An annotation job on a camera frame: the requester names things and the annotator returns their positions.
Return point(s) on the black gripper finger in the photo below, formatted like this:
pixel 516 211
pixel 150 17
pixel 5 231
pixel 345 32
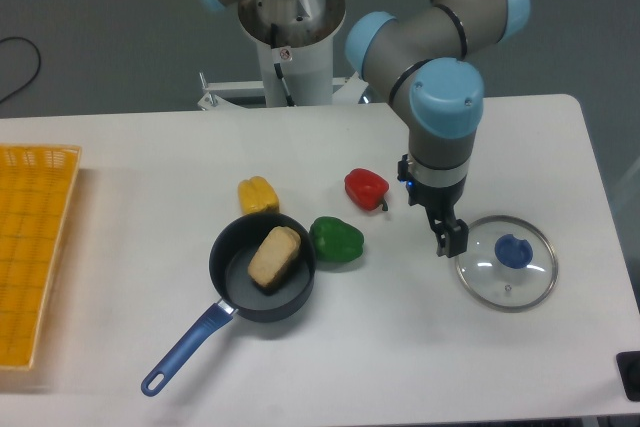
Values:
pixel 456 236
pixel 439 230

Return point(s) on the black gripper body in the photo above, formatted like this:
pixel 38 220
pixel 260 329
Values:
pixel 437 190

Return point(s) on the glass pot lid blue knob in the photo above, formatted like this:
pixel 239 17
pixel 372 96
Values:
pixel 509 264

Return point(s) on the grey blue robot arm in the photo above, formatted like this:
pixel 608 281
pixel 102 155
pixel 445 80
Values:
pixel 418 67

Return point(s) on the red bell pepper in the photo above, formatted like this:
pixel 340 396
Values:
pixel 366 189

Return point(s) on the green bell pepper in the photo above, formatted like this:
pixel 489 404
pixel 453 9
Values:
pixel 335 240

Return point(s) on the tan bread loaf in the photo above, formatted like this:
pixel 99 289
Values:
pixel 273 257

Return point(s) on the yellow bell pepper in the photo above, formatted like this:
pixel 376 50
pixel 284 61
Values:
pixel 257 195

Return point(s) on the yellow woven basket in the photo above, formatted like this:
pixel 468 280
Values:
pixel 37 184

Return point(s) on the black saucepan blue handle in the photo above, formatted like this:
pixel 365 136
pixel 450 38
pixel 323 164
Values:
pixel 239 295

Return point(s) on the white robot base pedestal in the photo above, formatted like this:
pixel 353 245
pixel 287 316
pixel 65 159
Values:
pixel 295 51

